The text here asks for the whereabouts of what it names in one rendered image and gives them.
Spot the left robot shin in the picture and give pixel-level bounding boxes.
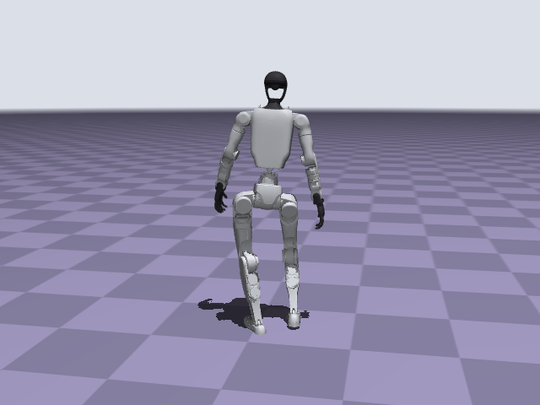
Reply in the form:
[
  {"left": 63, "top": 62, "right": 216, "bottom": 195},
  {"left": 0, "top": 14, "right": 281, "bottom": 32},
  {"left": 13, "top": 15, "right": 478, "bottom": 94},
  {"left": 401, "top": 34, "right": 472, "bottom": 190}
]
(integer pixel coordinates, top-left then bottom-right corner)
[{"left": 239, "top": 256, "right": 262, "bottom": 327}]

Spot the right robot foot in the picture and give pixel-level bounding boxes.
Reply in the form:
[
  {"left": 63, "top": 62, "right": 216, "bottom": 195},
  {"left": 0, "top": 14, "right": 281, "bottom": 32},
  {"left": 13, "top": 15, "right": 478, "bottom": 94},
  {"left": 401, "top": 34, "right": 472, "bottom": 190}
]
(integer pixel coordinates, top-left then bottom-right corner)
[{"left": 286, "top": 310, "right": 301, "bottom": 327}]

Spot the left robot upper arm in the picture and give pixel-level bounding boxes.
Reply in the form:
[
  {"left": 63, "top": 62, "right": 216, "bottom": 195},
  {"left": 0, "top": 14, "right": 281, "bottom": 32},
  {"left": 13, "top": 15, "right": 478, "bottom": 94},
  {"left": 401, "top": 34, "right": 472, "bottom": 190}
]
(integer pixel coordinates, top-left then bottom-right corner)
[{"left": 224, "top": 111, "right": 253, "bottom": 161}]

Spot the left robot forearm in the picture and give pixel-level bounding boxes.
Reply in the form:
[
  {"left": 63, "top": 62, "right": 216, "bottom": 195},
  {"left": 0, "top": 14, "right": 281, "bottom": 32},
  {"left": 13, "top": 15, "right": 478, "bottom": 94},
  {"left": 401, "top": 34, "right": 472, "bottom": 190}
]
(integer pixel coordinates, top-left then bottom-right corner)
[{"left": 215, "top": 152, "right": 234, "bottom": 189}]

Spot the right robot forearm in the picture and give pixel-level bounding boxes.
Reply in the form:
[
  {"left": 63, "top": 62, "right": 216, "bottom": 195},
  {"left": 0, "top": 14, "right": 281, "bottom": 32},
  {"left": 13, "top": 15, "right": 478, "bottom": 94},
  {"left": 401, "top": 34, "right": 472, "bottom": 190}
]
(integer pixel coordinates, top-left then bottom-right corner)
[{"left": 305, "top": 152, "right": 322, "bottom": 201}]

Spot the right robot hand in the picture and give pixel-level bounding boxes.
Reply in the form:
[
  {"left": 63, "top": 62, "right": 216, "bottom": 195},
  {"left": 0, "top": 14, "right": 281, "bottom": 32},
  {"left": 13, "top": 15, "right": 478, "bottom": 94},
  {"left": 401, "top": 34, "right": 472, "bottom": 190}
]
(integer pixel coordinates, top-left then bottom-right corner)
[{"left": 313, "top": 193, "right": 325, "bottom": 230}]

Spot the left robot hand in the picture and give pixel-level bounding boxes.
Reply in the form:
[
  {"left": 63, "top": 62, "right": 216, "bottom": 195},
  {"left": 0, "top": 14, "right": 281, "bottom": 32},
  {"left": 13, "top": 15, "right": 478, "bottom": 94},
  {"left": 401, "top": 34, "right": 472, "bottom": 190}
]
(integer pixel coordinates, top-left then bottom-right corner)
[{"left": 214, "top": 182, "right": 227, "bottom": 213}]

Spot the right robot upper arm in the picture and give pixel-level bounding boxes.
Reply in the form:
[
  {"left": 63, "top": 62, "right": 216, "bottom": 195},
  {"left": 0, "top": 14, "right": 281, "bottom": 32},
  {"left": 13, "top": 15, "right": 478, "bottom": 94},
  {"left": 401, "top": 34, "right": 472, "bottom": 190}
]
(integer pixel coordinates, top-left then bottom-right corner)
[{"left": 293, "top": 113, "right": 316, "bottom": 166}]

